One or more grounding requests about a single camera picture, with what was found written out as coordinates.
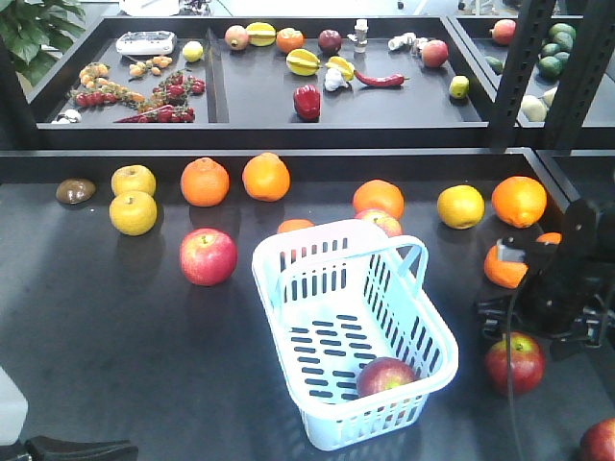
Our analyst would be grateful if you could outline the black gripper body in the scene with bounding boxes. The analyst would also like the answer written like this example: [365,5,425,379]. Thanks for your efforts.
[477,199,614,361]

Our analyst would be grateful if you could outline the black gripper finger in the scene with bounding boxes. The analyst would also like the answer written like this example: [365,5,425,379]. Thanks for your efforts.
[25,436,138,461]

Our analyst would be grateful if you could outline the red apple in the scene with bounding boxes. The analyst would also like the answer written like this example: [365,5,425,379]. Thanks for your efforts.
[357,357,417,398]
[483,331,546,396]
[579,418,615,461]
[180,228,238,286]
[355,208,403,237]

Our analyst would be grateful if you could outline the light blue plastic basket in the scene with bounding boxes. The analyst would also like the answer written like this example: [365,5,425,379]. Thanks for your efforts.
[252,219,458,450]

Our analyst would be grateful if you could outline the small orange far right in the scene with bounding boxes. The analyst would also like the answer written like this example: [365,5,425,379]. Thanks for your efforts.
[535,231,562,245]

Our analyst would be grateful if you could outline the small orange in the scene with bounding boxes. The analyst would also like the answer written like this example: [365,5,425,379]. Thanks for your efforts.
[535,231,562,245]
[483,245,528,289]
[277,219,314,233]

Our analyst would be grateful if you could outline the small orange right front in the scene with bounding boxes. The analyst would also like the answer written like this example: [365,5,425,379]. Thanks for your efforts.
[483,245,528,289]

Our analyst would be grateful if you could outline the large orange far right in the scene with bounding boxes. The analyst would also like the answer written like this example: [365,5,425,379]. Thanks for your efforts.
[491,176,547,229]

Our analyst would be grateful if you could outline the yellow round fruit right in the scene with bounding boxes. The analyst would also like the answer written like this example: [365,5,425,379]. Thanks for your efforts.
[436,184,485,230]

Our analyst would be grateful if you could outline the black wooden apple display table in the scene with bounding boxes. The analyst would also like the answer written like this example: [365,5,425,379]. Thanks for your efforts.
[1,149,614,460]

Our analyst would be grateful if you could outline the pale mango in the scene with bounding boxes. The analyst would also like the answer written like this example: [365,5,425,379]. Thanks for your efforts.
[520,95,548,122]

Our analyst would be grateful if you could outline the orange behind centre apple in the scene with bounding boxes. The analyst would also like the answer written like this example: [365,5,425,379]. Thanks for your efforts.
[352,179,405,219]

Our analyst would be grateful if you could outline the yellow fruit back left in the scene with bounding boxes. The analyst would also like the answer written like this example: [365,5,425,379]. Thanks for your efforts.
[109,190,158,236]

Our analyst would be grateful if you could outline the brown round fruit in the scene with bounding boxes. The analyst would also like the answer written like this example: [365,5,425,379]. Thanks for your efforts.
[55,178,96,205]

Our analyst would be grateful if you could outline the black rear avocado tray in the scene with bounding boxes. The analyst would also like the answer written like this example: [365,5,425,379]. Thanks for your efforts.
[453,15,614,131]

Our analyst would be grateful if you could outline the red chili pepper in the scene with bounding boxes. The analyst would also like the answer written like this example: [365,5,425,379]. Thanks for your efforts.
[354,70,408,88]

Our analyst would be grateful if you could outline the yellow fruit back corner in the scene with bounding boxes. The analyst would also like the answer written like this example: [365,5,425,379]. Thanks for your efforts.
[111,164,157,196]

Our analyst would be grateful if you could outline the small orange centre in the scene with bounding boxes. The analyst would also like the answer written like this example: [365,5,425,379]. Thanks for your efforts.
[277,219,314,233]

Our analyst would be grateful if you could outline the orange back left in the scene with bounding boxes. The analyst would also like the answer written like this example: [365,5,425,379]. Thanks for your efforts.
[180,158,230,207]

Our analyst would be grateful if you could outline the yellow starfruit right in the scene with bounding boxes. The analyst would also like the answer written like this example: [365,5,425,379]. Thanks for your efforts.
[326,56,355,82]

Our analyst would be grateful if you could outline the yellow starfruit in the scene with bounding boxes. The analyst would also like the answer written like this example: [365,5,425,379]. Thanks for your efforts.
[326,56,355,82]
[285,48,321,77]

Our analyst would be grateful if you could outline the white garlic bulb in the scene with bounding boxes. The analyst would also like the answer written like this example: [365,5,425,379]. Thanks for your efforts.
[324,68,349,92]

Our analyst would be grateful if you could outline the red bell pepper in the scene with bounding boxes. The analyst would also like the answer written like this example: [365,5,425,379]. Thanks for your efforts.
[293,85,321,121]

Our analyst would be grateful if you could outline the black rear vegetable tray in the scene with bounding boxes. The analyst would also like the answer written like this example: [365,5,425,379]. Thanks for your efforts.
[28,16,496,151]

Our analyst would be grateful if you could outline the yellow starfruit left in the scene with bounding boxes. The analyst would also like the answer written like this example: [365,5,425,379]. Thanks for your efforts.
[285,48,321,77]

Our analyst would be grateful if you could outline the green potted plant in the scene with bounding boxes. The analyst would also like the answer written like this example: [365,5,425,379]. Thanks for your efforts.
[1,0,86,86]

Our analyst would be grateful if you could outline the white remote controller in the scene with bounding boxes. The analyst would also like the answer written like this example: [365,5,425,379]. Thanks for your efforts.
[115,31,177,56]

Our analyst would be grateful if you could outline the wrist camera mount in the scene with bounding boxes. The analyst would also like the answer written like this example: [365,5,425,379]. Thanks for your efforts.
[496,236,558,270]

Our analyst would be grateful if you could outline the black vertical rack post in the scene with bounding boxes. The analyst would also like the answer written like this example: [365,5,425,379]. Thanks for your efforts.
[488,1,614,150]

